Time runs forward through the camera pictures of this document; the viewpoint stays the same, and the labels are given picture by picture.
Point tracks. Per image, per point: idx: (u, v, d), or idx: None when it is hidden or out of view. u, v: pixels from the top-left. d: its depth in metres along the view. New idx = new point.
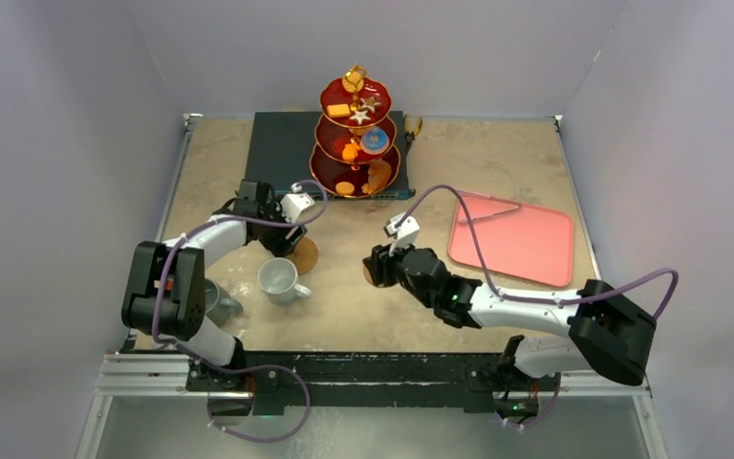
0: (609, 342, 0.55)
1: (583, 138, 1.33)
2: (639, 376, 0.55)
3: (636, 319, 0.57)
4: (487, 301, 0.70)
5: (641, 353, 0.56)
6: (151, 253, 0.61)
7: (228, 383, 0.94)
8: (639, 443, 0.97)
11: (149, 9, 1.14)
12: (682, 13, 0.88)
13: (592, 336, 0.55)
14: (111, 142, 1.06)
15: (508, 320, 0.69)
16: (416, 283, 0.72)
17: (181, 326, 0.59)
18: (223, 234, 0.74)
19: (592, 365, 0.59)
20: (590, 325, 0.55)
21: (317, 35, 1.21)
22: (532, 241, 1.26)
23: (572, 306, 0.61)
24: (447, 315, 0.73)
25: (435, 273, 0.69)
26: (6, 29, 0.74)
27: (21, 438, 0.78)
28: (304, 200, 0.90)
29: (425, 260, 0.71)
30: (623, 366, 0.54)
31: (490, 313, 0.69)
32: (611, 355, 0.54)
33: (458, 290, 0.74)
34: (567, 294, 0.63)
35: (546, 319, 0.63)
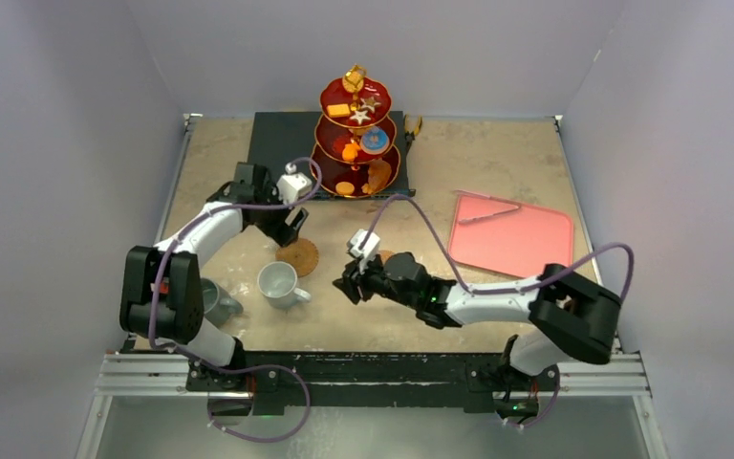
0: (566, 321, 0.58)
1: (583, 138, 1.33)
2: (607, 353, 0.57)
3: (597, 296, 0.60)
4: (460, 297, 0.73)
5: (606, 329, 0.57)
6: (142, 260, 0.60)
7: (228, 383, 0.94)
8: (639, 443, 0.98)
11: (148, 9, 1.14)
12: (683, 14, 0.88)
13: (550, 317, 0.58)
14: (110, 142, 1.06)
15: (482, 314, 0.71)
16: (397, 287, 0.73)
17: (180, 331, 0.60)
18: (218, 228, 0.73)
19: (561, 348, 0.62)
20: (547, 308, 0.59)
21: (316, 35, 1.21)
22: (532, 241, 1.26)
23: (533, 292, 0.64)
24: (428, 316, 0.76)
25: (417, 276, 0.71)
26: (5, 30, 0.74)
27: (21, 438, 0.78)
28: (299, 180, 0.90)
29: (404, 265, 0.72)
30: (586, 344, 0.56)
31: (464, 309, 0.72)
32: (571, 335, 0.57)
33: (438, 292, 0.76)
34: (528, 280, 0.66)
35: (510, 307, 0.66)
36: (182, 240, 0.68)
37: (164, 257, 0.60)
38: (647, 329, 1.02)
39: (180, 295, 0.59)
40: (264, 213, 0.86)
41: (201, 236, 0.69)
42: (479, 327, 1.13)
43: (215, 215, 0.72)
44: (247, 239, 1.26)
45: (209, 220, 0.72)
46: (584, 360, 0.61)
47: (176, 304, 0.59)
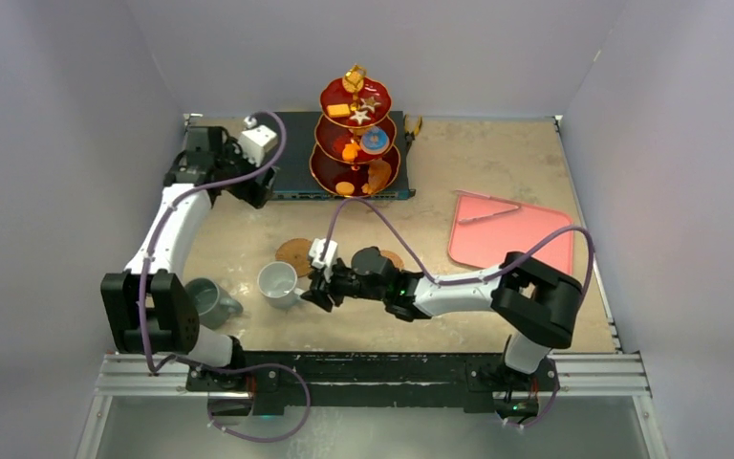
0: (528, 307, 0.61)
1: (583, 138, 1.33)
2: (567, 337, 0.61)
3: (557, 282, 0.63)
4: (428, 290, 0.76)
5: (566, 315, 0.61)
6: (118, 291, 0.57)
7: (228, 383, 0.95)
8: (639, 443, 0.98)
11: (148, 9, 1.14)
12: (682, 14, 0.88)
13: (511, 304, 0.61)
14: (110, 142, 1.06)
15: (449, 304, 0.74)
16: (367, 283, 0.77)
17: (181, 343, 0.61)
18: (187, 220, 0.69)
19: (524, 334, 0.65)
20: (509, 295, 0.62)
21: (316, 35, 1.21)
22: (532, 241, 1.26)
23: (495, 280, 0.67)
24: (399, 310, 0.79)
25: (383, 270, 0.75)
26: (5, 30, 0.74)
27: (21, 438, 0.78)
28: (262, 133, 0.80)
29: (372, 259, 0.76)
30: (548, 330, 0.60)
31: (432, 300, 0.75)
32: (531, 318, 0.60)
33: (406, 285, 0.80)
34: (490, 270, 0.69)
35: (475, 296, 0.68)
36: (154, 253, 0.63)
37: (142, 283, 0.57)
38: (647, 329, 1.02)
39: (169, 316, 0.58)
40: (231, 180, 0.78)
41: (172, 239, 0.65)
42: (479, 327, 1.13)
43: (179, 207, 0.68)
44: (247, 239, 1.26)
45: (176, 215, 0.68)
46: (546, 345, 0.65)
47: (168, 322, 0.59)
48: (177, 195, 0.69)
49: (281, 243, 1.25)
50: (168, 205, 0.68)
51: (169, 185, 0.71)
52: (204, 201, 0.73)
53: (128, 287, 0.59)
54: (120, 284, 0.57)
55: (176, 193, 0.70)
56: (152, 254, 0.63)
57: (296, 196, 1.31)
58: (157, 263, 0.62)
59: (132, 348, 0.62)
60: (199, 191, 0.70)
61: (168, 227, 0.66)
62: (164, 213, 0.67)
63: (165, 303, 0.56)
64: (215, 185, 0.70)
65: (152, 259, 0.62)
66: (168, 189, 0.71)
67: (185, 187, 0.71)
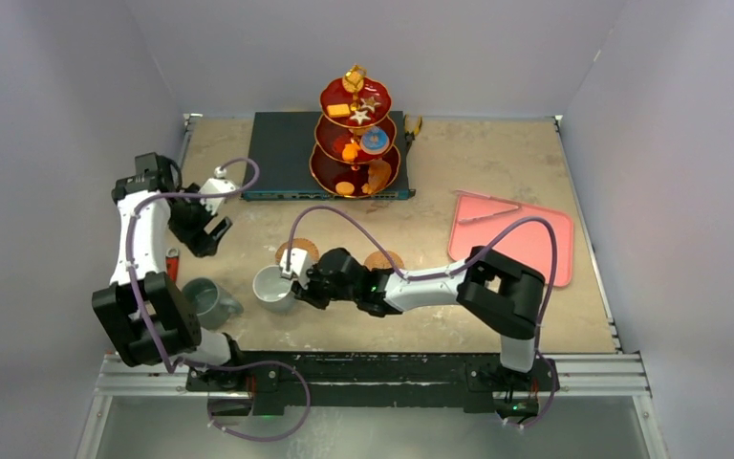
0: (490, 299, 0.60)
1: (583, 138, 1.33)
2: (531, 328, 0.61)
3: (521, 274, 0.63)
4: (398, 285, 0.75)
5: (529, 306, 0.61)
6: (112, 301, 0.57)
7: (228, 383, 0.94)
8: (639, 443, 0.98)
11: (148, 10, 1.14)
12: (682, 14, 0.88)
13: (476, 298, 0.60)
14: (110, 142, 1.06)
15: (419, 298, 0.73)
16: (334, 283, 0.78)
17: (189, 340, 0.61)
18: (156, 225, 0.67)
19: (492, 326, 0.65)
20: (472, 289, 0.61)
21: (316, 35, 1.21)
22: (532, 240, 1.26)
23: (460, 273, 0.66)
24: (372, 307, 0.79)
25: (346, 267, 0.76)
26: (5, 30, 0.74)
27: (21, 439, 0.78)
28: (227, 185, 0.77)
29: (335, 259, 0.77)
30: (511, 321, 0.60)
31: (400, 295, 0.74)
32: (495, 313, 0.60)
33: (377, 281, 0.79)
34: (456, 263, 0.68)
35: (442, 291, 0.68)
36: (135, 260, 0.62)
37: (135, 288, 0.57)
38: (647, 329, 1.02)
39: (170, 313, 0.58)
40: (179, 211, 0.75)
41: (148, 244, 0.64)
42: (479, 327, 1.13)
43: (142, 214, 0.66)
44: (247, 239, 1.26)
45: (141, 224, 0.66)
46: (512, 337, 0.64)
47: (171, 321, 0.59)
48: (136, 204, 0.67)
49: (280, 243, 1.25)
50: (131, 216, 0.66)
51: (123, 200, 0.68)
52: (162, 212, 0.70)
53: (121, 298, 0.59)
54: (113, 296, 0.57)
55: (134, 202, 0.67)
56: (134, 261, 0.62)
57: (296, 196, 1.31)
58: (142, 268, 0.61)
59: (142, 359, 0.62)
60: (158, 200, 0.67)
61: (138, 234, 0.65)
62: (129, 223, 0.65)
63: (162, 300, 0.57)
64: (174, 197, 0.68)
65: (136, 266, 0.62)
66: (122, 202, 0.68)
67: (141, 199, 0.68)
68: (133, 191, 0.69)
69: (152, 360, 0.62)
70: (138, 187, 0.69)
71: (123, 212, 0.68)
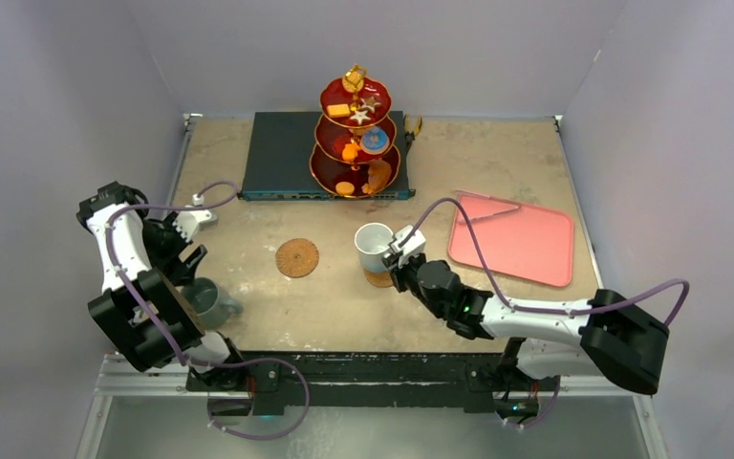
0: (619, 349, 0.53)
1: (583, 139, 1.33)
2: (655, 385, 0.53)
3: (648, 327, 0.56)
4: (498, 313, 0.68)
5: (657, 361, 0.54)
6: (112, 306, 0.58)
7: (228, 383, 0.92)
8: (639, 443, 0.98)
11: (149, 10, 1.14)
12: (683, 14, 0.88)
13: (604, 345, 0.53)
14: (111, 142, 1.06)
15: (520, 330, 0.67)
16: (429, 295, 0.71)
17: (197, 331, 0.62)
18: (133, 229, 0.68)
19: (606, 376, 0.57)
20: (601, 335, 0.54)
21: (316, 35, 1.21)
22: (532, 241, 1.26)
23: (584, 316, 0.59)
24: (460, 327, 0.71)
25: (450, 285, 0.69)
26: (6, 31, 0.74)
27: (21, 439, 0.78)
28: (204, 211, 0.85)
29: (439, 273, 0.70)
30: (636, 376, 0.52)
31: (502, 324, 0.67)
32: (623, 364, 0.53)
33: (470, 302, 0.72)
34: (577, 302, 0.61)
35: (557, 330, 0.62)
36: (122, 265, 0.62)
37: (131, 289, 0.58)
38: None
39: (173, 308, 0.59)
40: (152, 232, 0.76)
41: (132, 248, 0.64)
42: None
43: (118, 226, 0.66)
44: (247, 239, 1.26)
45: (117, 232, 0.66)
46: (628, 389, 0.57)
47: (174, 313, 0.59)
48: (108, 217, 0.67)
49: (281, 243, 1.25)
50: (105, 227, 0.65)
51: (91, 218, 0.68)
52: (137, 226, 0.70)
53: (118, 303, 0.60)
54: (110, 301, 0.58)
55: (105, 216, 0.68)
56: (121, 266, 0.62)
57: (296, 196, 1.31)
58: (132, 268, 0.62)
59: (150, 361, 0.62)
60: (129, 210, 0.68)
61: (118, 243, 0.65)
62: (105, 235, 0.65)
63: (162, 295, 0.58)
64: (146, 207, 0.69)
65: (124, 270, 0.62)
66: (92, 219, 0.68)
67: (112, 212, 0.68)
68: (100, 207, 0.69)
69: (161, 360, 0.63)
70: (105, 204, 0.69)
71: (96, 229, 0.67)
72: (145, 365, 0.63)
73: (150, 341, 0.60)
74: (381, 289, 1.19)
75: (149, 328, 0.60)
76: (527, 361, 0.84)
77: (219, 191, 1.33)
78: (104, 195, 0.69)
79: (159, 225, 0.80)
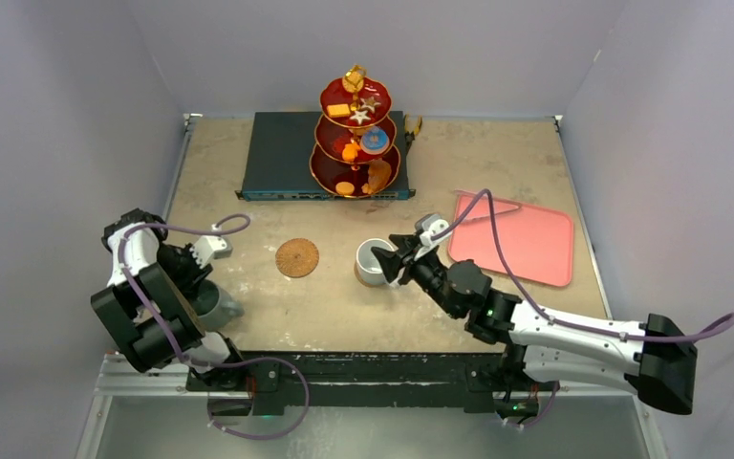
0: (673, 381, 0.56)
1: (583, 140, 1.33)
2: (689, 408, 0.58)
3: (689, 354, 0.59)
4: (533, 323, 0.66)
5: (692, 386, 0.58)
6: (113, 298, 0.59)
7: (228, 383, 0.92)
8: (639, 442, 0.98)
11: (148, 10, 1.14)
12: (684, 14, 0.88)
13: (661, 376, 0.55)
14: (111, 142, 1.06)
15: (553, 343, 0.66)
16: (458, 298, 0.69)
17: (196, 331, 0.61)
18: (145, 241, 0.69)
19: (640, 395, 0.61)
20: (658, 366, 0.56)
21: (316, 35, 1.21)
22: (533, 241, 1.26)
23: (637, 341, 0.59)
24: (481, 333, 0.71)
25: (483, 289, 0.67)
26: (7, 30, 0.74)
27: (20, 440, 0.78)
28: (220, 241, 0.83)
29: (471, 274, 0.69)
30: (682, 403, 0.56)
31: (536, 336, 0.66)
32: (675, 393, 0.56)
33: (492, 304, 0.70)
34: (628, 326, 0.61)
35: (606, 351, 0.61)
36: (128, 264, 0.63)
37: (134, 282, 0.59)
38: None
39: (173, 302, 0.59)
40: (166, 260, 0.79)
41: (140, 250, 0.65)
42: None
43: (132, 236, 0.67)
44: (247, 239, 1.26)
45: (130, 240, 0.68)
46: (653, 405, 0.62)
47: (175, 308, 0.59)
48: (125, 230, 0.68)
49: (280, 243, 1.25)
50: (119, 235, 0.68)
51: (111, 236, 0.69)
52: (152, 239, 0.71)
53: (119, 298, 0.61)
54: (111, 295, 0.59)
55: (121, 232, 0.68)
56: (127, 266, 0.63)
57: (296, 196, 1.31)
58: (135, 268, 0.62)
59: (149, 361, 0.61)
60: (145, 227, 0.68)
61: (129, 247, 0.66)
62: (118, 241, 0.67)
63: (162, 288, 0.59)
64: (163, 225, 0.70)
65: (130, 268, 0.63)
66: (112, 236, 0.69)
67: (128, 227, 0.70)
68: (119, 228, 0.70)
69: (160, 360, 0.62)
70: (125, 226, 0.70)
71: (112, 245, 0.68)
72: (144, 367, 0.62)
73: (149, 340, 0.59)
74: (381, 289, 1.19)
75: (149, 327, 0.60)
76: (534, 367, 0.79)
77: (220, 192, 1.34)
78: (125, 219, 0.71)
79: (176, 250, 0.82)
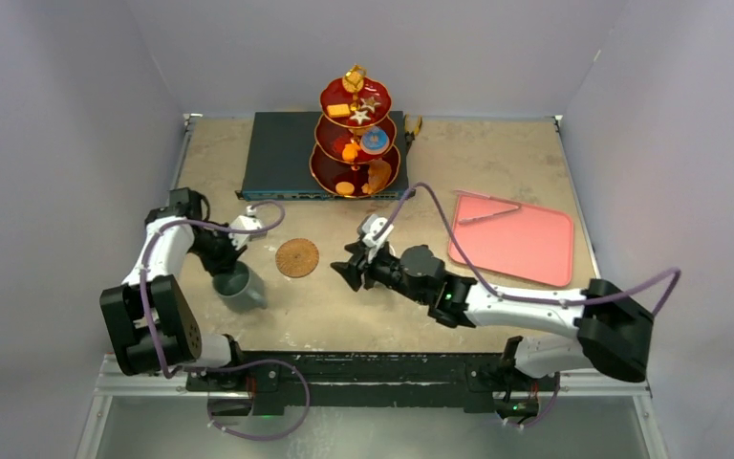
0: (616, 343, 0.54)
1: (582, 139, 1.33)
2: (643, 375, 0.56)
3: (637, 317, 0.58)
4: (485, 300, 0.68)
5: (644, 352, 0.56)
6: (119, 299, 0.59)
7: (228, 383, 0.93)
8: (640, 443, 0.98)
11: (148, 10, 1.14)
12: (683, 14, 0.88)
13: (601, 338, 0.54)
14: (111, 141, 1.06)
15: (508, 320, 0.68)
16: (414, 283, 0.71)
17: (187, 351, 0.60)
18: (173, 244, 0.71)
19: (594, 364, 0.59)
20: (598, 328, 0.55)
21: (316, 35, 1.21)
22: (533, 241, 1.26)
23: (578, 307, 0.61)
24: (442, 316, 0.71)
25: (435, 273, 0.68)
26: (6, 30, 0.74)
27: (19, 440, 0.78)
28: (253, 222, 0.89)
29: (424, 257, 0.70)
30: (630, 367, 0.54)
31: (488, 313, 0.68)
32: (619, 357, 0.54)
33: (452, 289, 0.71)
34: (569, 294, 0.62)
35: (550, 320, 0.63)
36: (148, 266, 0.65)
37: (142, 290, 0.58)
38: None
39: (172, 319, 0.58)
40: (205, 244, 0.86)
41: (163, 254, 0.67)
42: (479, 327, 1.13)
43: (166, 232, 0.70)
44: None
45: (161, 240, 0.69)
46: (612, 376, 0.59)
47: (173, 326, 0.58)
48: (161, 225, 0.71)
49: (281, 243, 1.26)
50: (155, 232, 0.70)
51: (149, 223, 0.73)
52: (185, 237, 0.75)
53: (128, 299, 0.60)
54: (119, 295, 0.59)
55: (159, 225, 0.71)
56: (146, 267, 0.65)
57: (296, 196, 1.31)
58: (152, 273, 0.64)
59: (140, 366, 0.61)
60: (183, 223, 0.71)
61: (158, 247, 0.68)
62: (152, 238, 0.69)
63: (168, 305, 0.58)
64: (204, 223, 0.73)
65: (147, 271, 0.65)
66: (150, 223, 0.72)
67: (166, 220, 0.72)
68: (163, 215, 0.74)
69: (148, 368, 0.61)
70: (168, 214, 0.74)
71: (147, 232, 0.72)
72: (134, 370, 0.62)
73: (142, 348, 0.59)
74: (380, 289, 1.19)
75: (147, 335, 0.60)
76: (524, 360, 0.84)
77: (220, 192, 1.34)
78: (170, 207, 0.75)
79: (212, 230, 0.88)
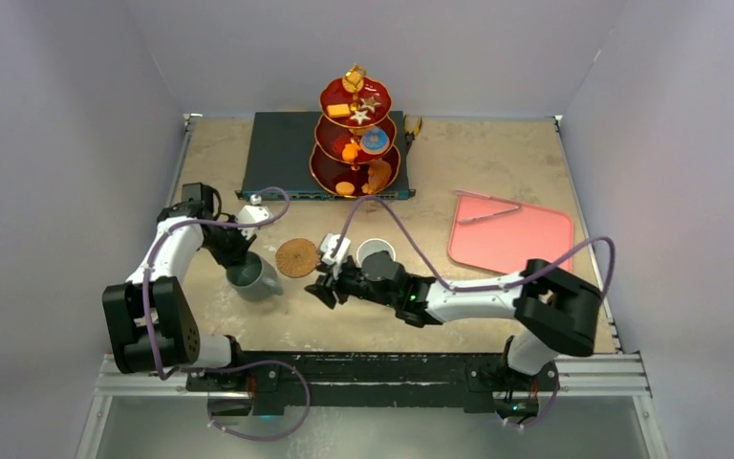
0: (552, 318, 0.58)
1: (582, 139, 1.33)
2: (589, 345, 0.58)
3: (578, 290, 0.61)
4: (441, 295, 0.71)
5: (588, 323, 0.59)
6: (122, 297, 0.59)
7: (228, 383, 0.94)
8: (640, 443, 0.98)
11: (147, 10, 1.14)
12: (683, 14, 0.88)
13: (536, 316, 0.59)
14: (111, 142, 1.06)
15: (466, 311, 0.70)
16: (377, 288, 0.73)
17: (183, 354, 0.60)
18: (182, 244, 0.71)
19: (549, 342, 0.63)
20: (533, 306, 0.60)
21: (316, 35, 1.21)
22: (533, 240, 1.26)
23: (516, 289, 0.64)
24: (408, 316, 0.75)
25: (395, 275, 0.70)
26: (5, 30, 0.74)
27: (19, 440, 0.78)
28: (261, 211, 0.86)
29: (383, 264, 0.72)
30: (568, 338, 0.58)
31: (445, 306, 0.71)
32: (554, 330, 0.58)
33: (416, 290, 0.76)
34: (510, 277, 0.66)
35: (494, 304, 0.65)
36: (153, 266, 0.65)
37: (144, 290, 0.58)
38: (647, 328, 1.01)
39: (171, 322, 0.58)
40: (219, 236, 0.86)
41: (170, 255, 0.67)
42: (479, 327, 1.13)
43: (175, 232, 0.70)
44: None
45: (170, 239, 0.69)
46: (568, 352, 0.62)
47: (172, 329, 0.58)
48: (171, 224, 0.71)
49: (281, 243, 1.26)
50: (164, 231, 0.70)
51: (161, 220, 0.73)
52: (195, 236, 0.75)
53: (130, 297, 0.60)
54: (121, 294, 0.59)
55: (169, 224, 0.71)
56: (151, 267, 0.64)
57: (296, 196, 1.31)
58: (157, 273, 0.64)
59: (136, 365, 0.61)
60: (192, 224, 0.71)
61: (164, 246, 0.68)
62: (161, 236, 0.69)
63: (169, 307, 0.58)
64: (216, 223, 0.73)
65: (152, 271, 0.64)
66: (161, 222, 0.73)
67: (178, 220, 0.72)
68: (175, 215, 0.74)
69: (144, 367, 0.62)
70: (180, 214, 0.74)
71: (159, 230, 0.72)
72: (129, 368, 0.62)
73: (140, 348, 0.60)
74: None
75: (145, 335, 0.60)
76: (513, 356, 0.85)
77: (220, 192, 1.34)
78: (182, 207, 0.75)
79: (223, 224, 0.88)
